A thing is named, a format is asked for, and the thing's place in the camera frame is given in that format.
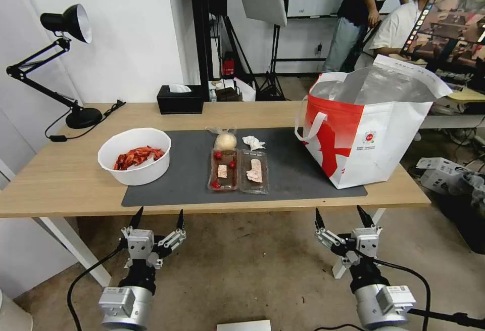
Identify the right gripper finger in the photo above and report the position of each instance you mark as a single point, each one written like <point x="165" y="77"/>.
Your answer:
<point x="329" y="238"/>
<point x="368" y="222"/>

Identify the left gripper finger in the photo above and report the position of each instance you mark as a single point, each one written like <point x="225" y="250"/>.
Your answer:
<point x="172" y="239"/>
<point x="127" y="233"/>

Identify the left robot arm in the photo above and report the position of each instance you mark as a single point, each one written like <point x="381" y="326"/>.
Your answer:
<point x="123" y="304"/>

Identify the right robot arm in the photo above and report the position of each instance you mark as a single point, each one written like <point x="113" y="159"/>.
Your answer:
<point x="384" y="306"/>

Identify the red and white takeout bag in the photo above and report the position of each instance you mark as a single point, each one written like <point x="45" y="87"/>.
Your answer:
<point x="379" y="141"/>

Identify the bun in clear bag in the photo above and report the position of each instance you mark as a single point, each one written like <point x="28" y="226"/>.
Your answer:
<point x="226" y="140"/>

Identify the white plastic bowl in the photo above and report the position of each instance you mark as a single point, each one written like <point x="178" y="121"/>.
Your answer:
<point x="132" y="175"/>

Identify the red crayfish shells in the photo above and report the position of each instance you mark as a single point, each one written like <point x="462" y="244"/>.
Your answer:
<point x="136" y="157"/>

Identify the clear plastic clamshell container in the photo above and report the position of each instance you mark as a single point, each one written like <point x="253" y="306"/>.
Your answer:
<point x="227" y="184"/>

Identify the dark grey table mat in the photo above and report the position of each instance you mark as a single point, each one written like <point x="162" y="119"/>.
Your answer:
<point x="288" y="172"/>

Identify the white cardboard boxes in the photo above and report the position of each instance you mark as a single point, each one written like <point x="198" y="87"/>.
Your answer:
<point x="439" y="175"/>

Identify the wooden table with white legs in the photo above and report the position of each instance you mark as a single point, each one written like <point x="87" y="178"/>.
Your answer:
<point x="57" y="179"/>

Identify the black bin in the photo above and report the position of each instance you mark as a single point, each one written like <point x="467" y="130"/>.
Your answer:
<point x="462" y="217"/>

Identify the black rod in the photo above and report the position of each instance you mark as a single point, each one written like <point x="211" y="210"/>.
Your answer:
<point x="451" y="316"/>

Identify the large pink food scrap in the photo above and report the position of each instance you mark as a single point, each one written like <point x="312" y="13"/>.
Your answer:
<point x="254" y="171"/>

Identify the white robot front shell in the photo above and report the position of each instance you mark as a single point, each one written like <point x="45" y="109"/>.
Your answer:
<point x="244" y="325"/>

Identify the crumpled white tissue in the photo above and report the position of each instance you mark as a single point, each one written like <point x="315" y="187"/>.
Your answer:
<point x="253" y="142"/>

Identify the black desk lamp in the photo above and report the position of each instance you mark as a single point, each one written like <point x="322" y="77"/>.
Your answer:
<point x="81" y="117"/>

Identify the pale grey rounded shell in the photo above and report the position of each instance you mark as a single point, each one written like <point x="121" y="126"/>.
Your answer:
<point x="13" y="314"/>

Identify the white side desk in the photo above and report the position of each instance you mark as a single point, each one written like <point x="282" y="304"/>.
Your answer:
<point x="454" y="120"/>

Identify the black tissue box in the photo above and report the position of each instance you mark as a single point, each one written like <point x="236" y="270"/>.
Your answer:
<point x="180" y="101"/>

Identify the brown cardboard box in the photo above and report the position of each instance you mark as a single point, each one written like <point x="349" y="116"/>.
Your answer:
<point x="227" y="94"/>

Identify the yellow paper envelope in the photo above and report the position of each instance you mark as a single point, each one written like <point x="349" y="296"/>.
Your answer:
<point x="468" y="96"/>

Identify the black light stand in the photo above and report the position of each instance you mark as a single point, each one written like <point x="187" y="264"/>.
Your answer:
<point x="271" y="77"/>

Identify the standing person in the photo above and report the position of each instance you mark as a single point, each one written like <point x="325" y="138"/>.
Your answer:
<point x="350" y="35"/>

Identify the seated person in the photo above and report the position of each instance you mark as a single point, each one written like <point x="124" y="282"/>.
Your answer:
<point x="394" y="27"/>

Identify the computer monitor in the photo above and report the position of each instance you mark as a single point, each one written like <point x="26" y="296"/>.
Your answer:
<point x="451" y="24"/>

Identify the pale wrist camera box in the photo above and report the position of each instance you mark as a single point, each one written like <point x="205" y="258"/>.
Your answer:
<point x="140" y="244"/>
<point x="365" y="242"/>

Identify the black upright frame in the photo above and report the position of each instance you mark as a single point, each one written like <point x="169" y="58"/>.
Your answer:
<point x="201" y="24"/>

